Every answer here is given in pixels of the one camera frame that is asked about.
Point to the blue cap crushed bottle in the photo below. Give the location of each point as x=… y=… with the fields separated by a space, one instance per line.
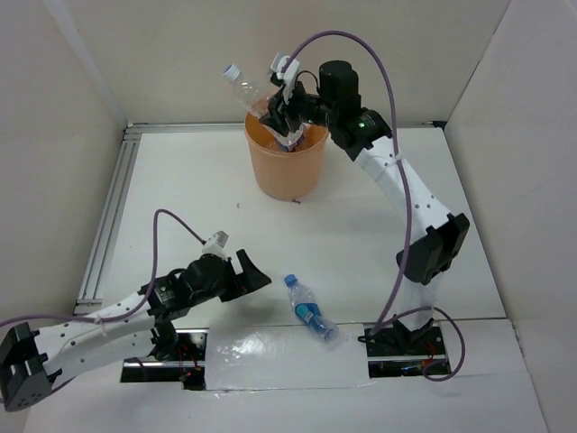
x=304 y=304

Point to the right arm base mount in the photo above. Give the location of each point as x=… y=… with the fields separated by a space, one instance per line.
x=396 y=352

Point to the blue label clear bottle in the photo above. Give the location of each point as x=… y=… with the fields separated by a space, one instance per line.
x=289 y=143

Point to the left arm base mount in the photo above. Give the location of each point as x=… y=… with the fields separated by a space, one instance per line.
x=184 y=363

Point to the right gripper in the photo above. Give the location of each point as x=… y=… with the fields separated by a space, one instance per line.
x=275 y=118

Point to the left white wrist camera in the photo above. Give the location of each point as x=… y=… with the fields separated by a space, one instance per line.
x=215 y=245

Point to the orange plastic bin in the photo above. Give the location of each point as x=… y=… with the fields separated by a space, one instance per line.
x=285 y=175

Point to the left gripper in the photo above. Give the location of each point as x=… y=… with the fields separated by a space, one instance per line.
x=251 y=279

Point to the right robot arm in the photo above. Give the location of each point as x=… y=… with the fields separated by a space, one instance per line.
x=434 y=234

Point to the aluminium frame rail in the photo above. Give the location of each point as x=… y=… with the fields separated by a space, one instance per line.
x=179 y=183

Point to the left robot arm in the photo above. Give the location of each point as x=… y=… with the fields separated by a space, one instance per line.
x=37 y=362

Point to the clear white cap bottle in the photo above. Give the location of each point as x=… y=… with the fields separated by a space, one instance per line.
x=249 y=94

